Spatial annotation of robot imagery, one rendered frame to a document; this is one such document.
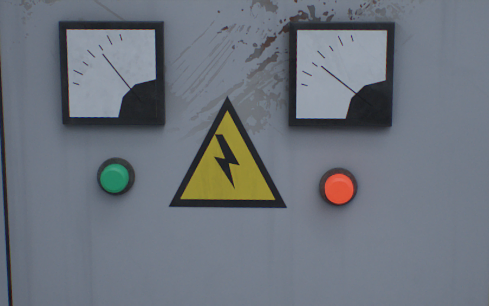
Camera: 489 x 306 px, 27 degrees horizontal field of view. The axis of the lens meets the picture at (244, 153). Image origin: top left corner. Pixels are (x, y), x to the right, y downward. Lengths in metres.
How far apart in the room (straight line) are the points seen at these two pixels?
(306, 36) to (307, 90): 0.04
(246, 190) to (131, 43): 0.15
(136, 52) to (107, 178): 0.10
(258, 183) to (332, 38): 0.13
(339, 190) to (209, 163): 0.10
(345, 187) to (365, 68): 0.09
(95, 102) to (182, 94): 0.07
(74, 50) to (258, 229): 0.20
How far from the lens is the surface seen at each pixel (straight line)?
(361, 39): 0.79
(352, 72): 0.79
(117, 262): 0.84
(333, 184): 0.80
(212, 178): 0.81
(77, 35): 0.80
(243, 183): 0.81
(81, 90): 0.81
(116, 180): 0.81
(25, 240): 0.85
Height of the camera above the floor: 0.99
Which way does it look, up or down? 12 degrees down
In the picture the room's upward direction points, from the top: straight up
